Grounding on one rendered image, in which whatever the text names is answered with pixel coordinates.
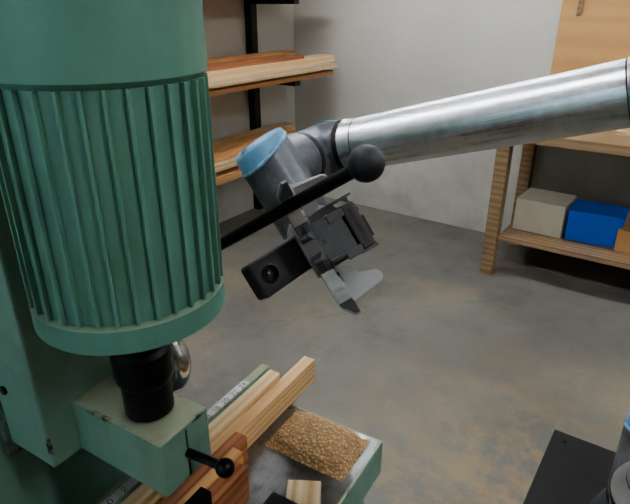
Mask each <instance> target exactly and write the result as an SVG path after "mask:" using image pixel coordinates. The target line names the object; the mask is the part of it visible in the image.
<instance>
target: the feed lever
mask: <svg viewBox="0 0 630 504"><path fill-rule="evenodd" d="M384 168H385V159H384V155H383V154H382V152H381V151H380V150H379V149H378V148H377V147H375V146H373V145H369V144H365V145H360V146H358V147H356V148H355V149H354V150H352V152H351V153H350V155H349V157H348V160H347V166H346V167H344V168H342V169H340V170H339V171H337V172H335V173H333V174H332V175H330V176H328V177H326V178H325V179H323V180H321V181H319V182H318V183H316V184H314V185H312V186H310V187H309V188H307V189H305V190H303V191H302V192H300V193H298V194H296V195H295V196H293V197H291V198H289V199H288V200H286V201H284V202H282V203H281V204H279V205H277V206H275V207H273V208H272V209H270V210H268V211H266V212H265V213H263V214H261V215H259V216H258V217H256V218H254V219H252V220H251V221H249V222H247V223H245V224H243V225H242V226H240V227H238V228H236V229H235V230H233V231H231V232H229V233H228V234H226V235H224V236H222V237H221V238H220V240H221V251H222V250H224V249H226V248H227V247H229V246H231V245H233V244H235V243H237V242H239V241H240V240H242V239H244V238H246V237H248V236H250V235H251V234H253V233H255V232H257V231H259V230H261V229H263V228H264V227H266V226H268V225H270V224H272V223H274V222H275V221H277V220H279V219H281V218H283V217H285V216H287V215H288V214H290V213H292V212H294V211H296V210H298V209H299V208H301V207H303V206H305V205H307V204H309V203H311V202H312V201H314V200H316V199H318V198H320V197H322V196H323V195H325V194H327V193H329V192H331V191H333V190H335V189H336V188H338V187H340V186H342V185H344V184H346V183H347V182H349V181H351V180H353V179H355V180H357V181H359V182H362V183H370V182H373V181H375V180H377V179H378V178H379V177H380V176H381V175H382V173H383V171H384Z"/></svg>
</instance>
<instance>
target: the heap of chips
mask: <svg viewBox="0 0 630 504"><path fill-rule="evenodd" d="M370 442H371V441H370V440H367V439H365V438H363V437H360V436H358V435H356V434H355V433H354V432H353V431H352V430H350V429H348V428H346V427H344V426H342V425H340V424H338V423H335V422H333V421H330V420H328V419H326V418H323V417H321V416H318V415H315V414H312V413H308V412H300V411H298V410H296V411H295V412H294V413H293V415H292V416H291V417H290V418H289V419H288V420H287V421H286V422H285V423H284V424H283V425H282V426H281V427H280V428H279V429H278V431H277V432H276V433H275V434H274V435H273V436H272V437H271V438H270V439H269V440H268V441H267V442H266V443H265V444H264V446H266V447H268V448H270V449H272V450H275V451H277V452H279V453H281V454H283V455H285V456H287V457H289V458H292V459H294V460H296V461H298V462H300V463H302V464H304V465H307V466H309V467H311V468H313V469H315V470H317V471H319V472H322V473H324V474H326V475H328V476H330V477H332V478H334V479H337V480H339V481H341V482H343V480H344V479H345V477H346V476H347V475H348V473H349V472H350V470H351V469H352V467H353V466H354V465H355V463H356V462H357V460H358V459H359V457H360V456H361V455H362V453H363V452H364V450H365V449H366V448H367V446H368V445H369V443H370Z"/></svg>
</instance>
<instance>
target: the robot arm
mask: <svg viewBox="0 0 630 504"><path fill-rule="evenodd" d="M625 128H630V57H628V58H625V59H621V60H616V61H612V62H607V63H602V64H598V65H593V66H589V67H584V68H580V69H575V70H571V71H566V72H561V73H557V74H552V75H548V76H543V77H539V78H534V79H530V80H525V81H520V82H516V83H511V84H507V85H502V86H498V87H493V88H489V89H484V90H480V91H475V92H470V93H466V94H461V95H457V96H452V97H448V98H443V99H439V100H434V101H429V102H425V103H420V104H416V105H411V106H407V107H402V108H398V109H393V110H388V111H384V112H379V113H375V114H370V115H366V116H361V117H357V118H352V119H349V118H347V119H341V120H336V121H333V120H325V121H320V122H318V123H315V124H314V125H312V126H310V127H308V128H305V129H303V130H300V131H298V132H295V133H292V134H289V135H287V133H286V131H284V130H283V129H282V128H281V127H276V128H274V129H272V130H270V131H269V132H267V133H265V134H264V135H262V136H261V137H259V138H258V139H257V140H255V141H254V142H252V143H251V144H250V145H248V146H247V147H246V148H245V149H244V150H242V151H241V152H240V153H239V154H238V156H237V158H236V163H237V165H238V167H239V169H240V171H241V172H242V176H243V178H244V179H246V181H247V182H248V184H249V185H250V187H251V189H252V190H253V192H254V193H255V195H256V197H257V198H258V200H259V201H260V203H261V205H262V206H263V208H264V209H265V211H268V210H270V209H272V208H273V207H275V206H277V205H279V204H281V203H282V202H284V201H286V200H288V199H289V198H291V197H293V196H295V195H296V194H298V193H300V192H302V191H303V190H305V189H307V188H309V187H310V186H312V185H314V184H316V183H318V182H319V181H321V180H323V179H325V178H326V177H328V176H330V175H332V174H333V173H335V172H337V171H339V170H340V169H342V168H344V167H346V166H347V160H348V157H349V155H350V153H351V152H352V150H354V149H355V148H356V147H358V146H360V145H365V144H369V145H373V146H375V147H377V148H378V149H379V150H380V151H381V152H382V154H383V155H384V159H385V166H388V165H395V164H401V163H407V162H414V161H420V160H427V159H433V158H439V157H446V156H452V155H459V154H465V153H471V152H478V151H484V150H491V149H497V148H503V147H510V146H516V145H523V144H529V143H535V142H542V141H548V140H555V139H561V138H567V137H574V136H580V135H586V134H593V133H599V132H606V131H612V130H618V129H625ZM349 195H350V192H349V193H347V194H345V195H343V196H342V197H340V198H338V199H336V200H335V201H333V202H331V203H328V201H327V200H326V198H325V196H324V195H323V196H322V197H320V198H318V199H316V200H314V201H312V202H311V203H309V204H307V205H305V206H303V207H301V208H299V209H298V210H296V211H294V212H292V213H290V214H288V215H287V216H285V217H283V218H281V219H279V220H277V221H275V222H274V223H273V224H274V225H275V227H276V228H277V230H278V232H279V233H280V235H281V236H282V238H283V240H284V242H282V243H280V244H279V245H277V246H276V247H274V248H273V249H271V250H269V251H268V252H266V253H265V254H263V255H261V256H260V257H258V258H257V259H255V260H254V261H252V262H250V263H249V264H247V265H246V266H244V267H243V268H242V269H241V272H242V274H243V276H244V277H245V279H246V281H247V282H248V284H249V286H250V287H251V289H252V291H253V292H254V294H255V295H256V297H257V299H258V300H264V299H267V298H269V297H271V296H272V295H274V294H275V293H276V292H278V291H279V290H281V289H282V288H284V287H285V286H286V285H288V284H289V283H291V282H292V281H294V280H295V279H296V278H298V277H299V276H301V275H302V274H304V273H305V272H306V271H308V270H309V269H312V270H314V271H315V273H316V275H317V276H318V278H320V277H322V279H323V280H324V282H325V284H326V285H327V287H328V289H329V290H330V292H331V294H332V295H333V297H334V299H335V300H336V302H337V304H338V305H339V306H340V308H341V309H342V310H343V311H346V312H348V313H351V314H353V315H358V314H360V313H361V311H360V309H359V308H358V306H357V303H358V302H359V300H360V299H362V298H363V297H364V296H365V295H366V294H367V293H369V292H370V291H371V290H372V289H373V288H374V287H376V286H377V285H378V284H379V283H380V282H381V281H382V279H383V273H382V272H381V271H380V270H378V269H373V270H367V271H362V272H360V271H357V270H356V269H355V268H354V267H353V266H352V265H351V264H342V265H340V266H339V264H340V263H341V262H343V261H345V260H347V259H348V258H349V260H351V259H353V258H354V257H356V256H358V255H360V254H363V253H365V252H367V251H369V250H370V249H372V248H374V247H376V246H377V245H379V243H378V242H375V240H374V237H372V236H373V235H374V233H373V231H372V229H371V227H370V225H369V224H368V222H367V220H366V218H365V217H364V215H363V214H361V213H360V211H359V209H358V207H357V206H355V204H354V203H353V201H352V202H351V201H349V200H348V199H347V196H349ZM339 201H343V202H345V204H343V205H341V206H339V207H338V208H336V207H334V206H333V205H334V204H336V203H338V202H339ZM339 276H341V277H342V279H343V281H344V282H342V281H341V280H340V278H339ZM589 504H630V410H629V412H628V415H627V417H626V418H625V419H624V426H623V429H622V433H621V436H620V440H619V443H618V447H617V451H616V454H615V458H614V461H613V465H612V469H611V472H610V476H609V479H608V483H607V486H606V487H605V488H604V489H603V490H602V491H601V492H599V493H598V494H597V495H596V496H595V497H594V498H593V499H592V500H591V502H590V503H589Z"/></svg>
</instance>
